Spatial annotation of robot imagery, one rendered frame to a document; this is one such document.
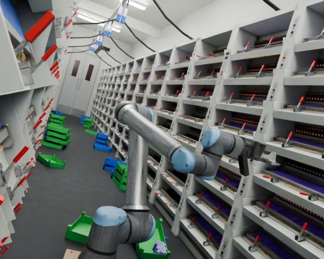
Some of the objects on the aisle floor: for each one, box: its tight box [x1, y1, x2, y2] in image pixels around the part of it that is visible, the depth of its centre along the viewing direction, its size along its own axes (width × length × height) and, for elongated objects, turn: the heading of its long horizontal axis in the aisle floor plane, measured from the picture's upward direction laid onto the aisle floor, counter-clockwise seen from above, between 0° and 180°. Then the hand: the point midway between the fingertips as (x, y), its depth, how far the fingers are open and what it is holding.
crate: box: [135, 218, 170, 259], centre depth 208 cm, size 30×20×8 cm
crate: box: [64, 212, 93, 245], centre depth 205 cm, size 30×20×8 cm
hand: (270, 163), depth 144 cm, fingers open, 9 cm apart
